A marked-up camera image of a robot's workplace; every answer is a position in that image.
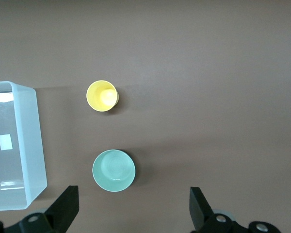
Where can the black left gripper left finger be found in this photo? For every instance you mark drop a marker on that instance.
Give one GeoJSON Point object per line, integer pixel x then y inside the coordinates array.
{"type": "Point", "coordinates": [63, 208]}

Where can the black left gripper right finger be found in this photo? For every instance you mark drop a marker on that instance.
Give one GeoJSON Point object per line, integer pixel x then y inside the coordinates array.
{"type": "Point", "coordinates": [201, 211]}

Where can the mint green bowl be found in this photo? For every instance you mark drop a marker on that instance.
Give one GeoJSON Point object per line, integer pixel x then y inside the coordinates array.
{"type": "Point", "coordinates": [114, 170]}

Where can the yellow plastic cup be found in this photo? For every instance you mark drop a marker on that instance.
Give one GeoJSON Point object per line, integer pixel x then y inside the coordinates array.
{"type": "Point", "coordinates": [97, 97]}

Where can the translucent clear plastic bin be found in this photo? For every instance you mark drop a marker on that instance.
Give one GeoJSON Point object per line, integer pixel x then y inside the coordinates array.
{"type": "Point", "coordinates": [31, 145]}

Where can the white rectangular label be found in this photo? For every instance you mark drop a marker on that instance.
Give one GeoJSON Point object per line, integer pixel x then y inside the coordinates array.
{"type": "Point", "coordinates": [5, 142]}

